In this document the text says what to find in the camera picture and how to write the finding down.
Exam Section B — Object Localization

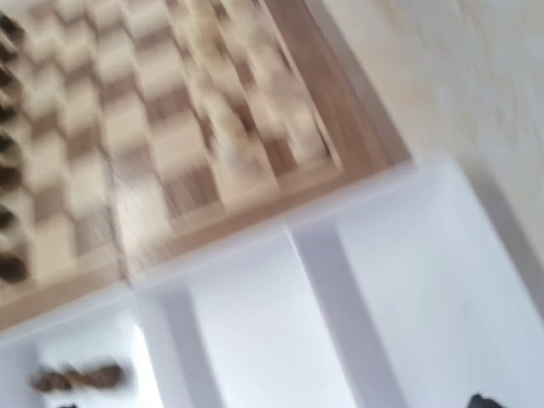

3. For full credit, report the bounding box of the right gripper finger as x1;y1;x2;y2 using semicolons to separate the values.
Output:
467;394;504;408

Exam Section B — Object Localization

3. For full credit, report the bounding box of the white plastic tray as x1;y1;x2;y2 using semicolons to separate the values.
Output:
1;157;543;407

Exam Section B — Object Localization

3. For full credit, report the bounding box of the wooden chess board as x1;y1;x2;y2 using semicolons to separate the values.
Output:
1;1;410;329

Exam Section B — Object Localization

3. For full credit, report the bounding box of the black chess piece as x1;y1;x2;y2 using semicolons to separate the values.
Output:
28;360;127;394

